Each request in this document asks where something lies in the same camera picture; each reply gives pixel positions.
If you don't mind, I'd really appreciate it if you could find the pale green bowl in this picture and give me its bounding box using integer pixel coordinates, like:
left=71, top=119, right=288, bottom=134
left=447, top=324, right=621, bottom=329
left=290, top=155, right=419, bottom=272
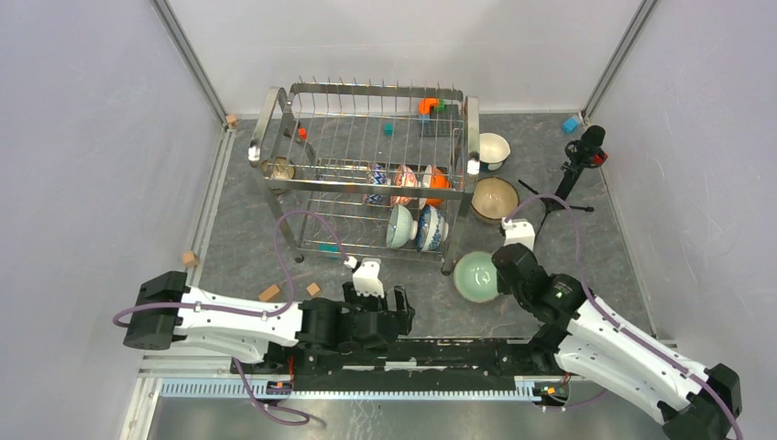
left=453, top=251, right=499, bottom=303

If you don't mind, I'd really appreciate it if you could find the green dotted white bowl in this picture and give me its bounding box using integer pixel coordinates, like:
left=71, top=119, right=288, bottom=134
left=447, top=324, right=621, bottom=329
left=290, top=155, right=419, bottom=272
left=386, top=204, right=418, bottom=249

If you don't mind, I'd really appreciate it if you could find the pink speckled bowl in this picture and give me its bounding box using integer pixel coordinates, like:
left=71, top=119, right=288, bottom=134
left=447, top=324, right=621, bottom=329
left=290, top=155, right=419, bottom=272
left=471, top=177, right=520, bottom=225

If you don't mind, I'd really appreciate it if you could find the blue floral bowl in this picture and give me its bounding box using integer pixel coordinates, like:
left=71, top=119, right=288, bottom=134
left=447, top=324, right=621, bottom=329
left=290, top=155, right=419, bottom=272
left=415, top=204, right=448, bottom=252

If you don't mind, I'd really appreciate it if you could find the teal and white bowl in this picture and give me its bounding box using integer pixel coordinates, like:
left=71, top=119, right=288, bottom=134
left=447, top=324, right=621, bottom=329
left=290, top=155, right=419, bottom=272
left=479, top=133, right=511, bottom=171

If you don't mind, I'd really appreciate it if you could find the black patterned bowl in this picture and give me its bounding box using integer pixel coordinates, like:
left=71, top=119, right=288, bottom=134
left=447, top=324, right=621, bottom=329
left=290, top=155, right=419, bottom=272
left=260, top=157, right=296, bottom=180

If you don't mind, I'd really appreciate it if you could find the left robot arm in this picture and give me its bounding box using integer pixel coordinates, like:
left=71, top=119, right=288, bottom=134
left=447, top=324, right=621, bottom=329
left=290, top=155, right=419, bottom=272
left=114, top=270, right=415, bottom=374

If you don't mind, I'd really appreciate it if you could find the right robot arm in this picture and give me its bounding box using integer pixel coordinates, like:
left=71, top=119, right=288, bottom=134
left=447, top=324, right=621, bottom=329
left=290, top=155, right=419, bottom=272
left=491, top=244, right=743, bottom=439

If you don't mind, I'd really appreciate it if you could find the metal dish rack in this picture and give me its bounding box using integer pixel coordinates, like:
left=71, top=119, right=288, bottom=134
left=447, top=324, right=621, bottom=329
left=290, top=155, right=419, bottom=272
left=248, top=80, right=480, bottom=274

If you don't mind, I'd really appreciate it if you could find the small tan block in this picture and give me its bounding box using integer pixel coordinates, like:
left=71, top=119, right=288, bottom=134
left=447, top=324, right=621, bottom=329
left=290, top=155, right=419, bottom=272
left=306, top=282, right=322, bottom=297

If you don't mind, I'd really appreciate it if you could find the tan wooden block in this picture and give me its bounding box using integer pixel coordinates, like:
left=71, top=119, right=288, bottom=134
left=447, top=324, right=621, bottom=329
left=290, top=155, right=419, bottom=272
left=257, top=284, right=281, bottom=303

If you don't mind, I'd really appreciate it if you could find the blue zigzag patterned bowl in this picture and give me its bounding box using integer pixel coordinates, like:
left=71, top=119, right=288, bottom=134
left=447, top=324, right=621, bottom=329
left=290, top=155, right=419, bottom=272
left=363, top=163, right=388, bottom=205

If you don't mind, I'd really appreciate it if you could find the orange bowl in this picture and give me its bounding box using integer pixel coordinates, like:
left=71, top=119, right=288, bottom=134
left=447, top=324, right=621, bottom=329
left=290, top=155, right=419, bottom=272
left=418, top=165, right=450, bottom=208

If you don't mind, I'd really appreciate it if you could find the red patterned bowl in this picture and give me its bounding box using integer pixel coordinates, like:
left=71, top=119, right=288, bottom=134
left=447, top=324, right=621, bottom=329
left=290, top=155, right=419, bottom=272
left=390, top=164, right=419, bottom=206

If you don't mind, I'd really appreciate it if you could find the black microphone on tripod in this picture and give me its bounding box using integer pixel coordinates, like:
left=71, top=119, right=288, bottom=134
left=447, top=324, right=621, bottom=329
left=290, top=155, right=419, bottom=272
left=519, top=125, right=608, bottom=235

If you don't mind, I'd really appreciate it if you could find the blue block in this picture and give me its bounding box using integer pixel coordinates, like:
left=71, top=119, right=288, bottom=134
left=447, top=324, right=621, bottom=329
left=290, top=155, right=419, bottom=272
left=561, top=115, right=582, bottom=134

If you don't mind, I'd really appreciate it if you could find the light wooden cube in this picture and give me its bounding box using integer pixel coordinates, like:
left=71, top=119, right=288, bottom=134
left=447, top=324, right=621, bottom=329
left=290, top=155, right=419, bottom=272
left=181, top=250, right=200, bottom=269

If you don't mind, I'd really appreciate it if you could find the orange toy piece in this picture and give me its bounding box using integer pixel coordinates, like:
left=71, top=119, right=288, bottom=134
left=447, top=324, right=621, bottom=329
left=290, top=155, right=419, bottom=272
left=418, top=97, right=445, bottom=123

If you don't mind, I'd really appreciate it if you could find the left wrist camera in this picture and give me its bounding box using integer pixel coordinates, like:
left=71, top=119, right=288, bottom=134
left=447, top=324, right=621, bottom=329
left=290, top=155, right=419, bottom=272
left=344, top=255, right=385, bottom=298

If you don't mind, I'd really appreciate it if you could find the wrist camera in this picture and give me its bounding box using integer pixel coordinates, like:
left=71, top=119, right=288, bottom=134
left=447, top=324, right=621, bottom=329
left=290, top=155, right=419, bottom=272
left=500, top=217, right=536, bottom=251
left=344, top=255, right=385, bottom=298

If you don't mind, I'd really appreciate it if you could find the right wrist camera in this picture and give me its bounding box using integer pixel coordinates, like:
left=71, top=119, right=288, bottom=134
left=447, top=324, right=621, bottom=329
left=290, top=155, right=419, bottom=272
left=500, top=217, right=536, bottom=251

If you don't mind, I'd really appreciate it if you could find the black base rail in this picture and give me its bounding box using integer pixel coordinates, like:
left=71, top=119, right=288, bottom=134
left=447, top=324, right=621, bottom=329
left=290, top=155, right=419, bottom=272
left=230, top=337, right=590, bottom=393

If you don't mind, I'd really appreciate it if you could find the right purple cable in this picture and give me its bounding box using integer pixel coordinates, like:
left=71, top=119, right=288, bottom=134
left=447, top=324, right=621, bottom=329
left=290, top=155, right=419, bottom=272
left=503, top=192, right=745, bottom=440

